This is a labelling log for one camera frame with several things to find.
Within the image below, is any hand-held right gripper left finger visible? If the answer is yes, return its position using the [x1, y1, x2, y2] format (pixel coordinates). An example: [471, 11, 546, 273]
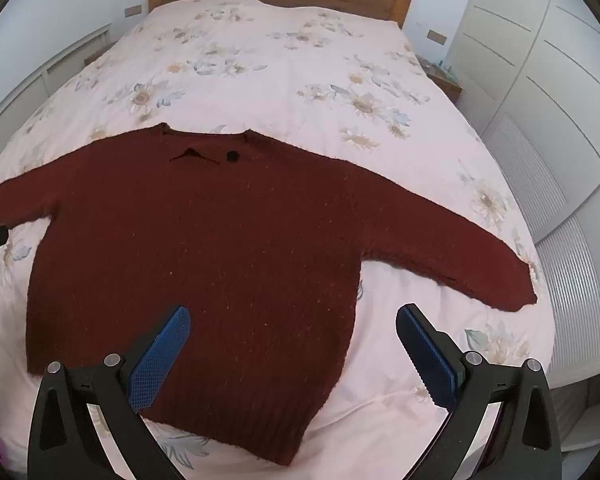
[26, 305, 191, 480]

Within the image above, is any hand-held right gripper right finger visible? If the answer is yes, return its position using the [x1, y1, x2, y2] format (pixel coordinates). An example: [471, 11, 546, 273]
[396, 303, 564, 480]

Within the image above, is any dark red knitted sweater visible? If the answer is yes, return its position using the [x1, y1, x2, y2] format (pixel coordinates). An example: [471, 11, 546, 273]
[0, 122, 539, 467]

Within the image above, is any white low cabinet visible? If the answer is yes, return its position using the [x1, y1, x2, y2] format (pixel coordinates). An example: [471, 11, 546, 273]
[0, 24, 113, 136]

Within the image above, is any wooden nightstand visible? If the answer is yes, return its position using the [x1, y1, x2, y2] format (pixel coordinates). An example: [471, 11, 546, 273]
[416, 54, 465, 106]

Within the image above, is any floral pink bed sheet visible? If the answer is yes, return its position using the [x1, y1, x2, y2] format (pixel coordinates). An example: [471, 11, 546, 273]
[0, 0, 557, 480]

